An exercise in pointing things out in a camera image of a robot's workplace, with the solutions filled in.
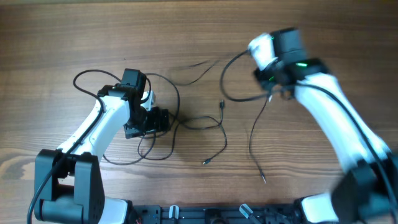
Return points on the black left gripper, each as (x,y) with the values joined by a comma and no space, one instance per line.
(162,120)

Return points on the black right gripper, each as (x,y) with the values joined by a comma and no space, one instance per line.
(262,76)

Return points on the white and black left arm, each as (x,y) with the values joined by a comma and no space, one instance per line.
(68,184)

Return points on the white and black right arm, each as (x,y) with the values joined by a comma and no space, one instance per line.
(369,185)

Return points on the black base rail with clips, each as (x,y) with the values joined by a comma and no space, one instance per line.
(268,214)

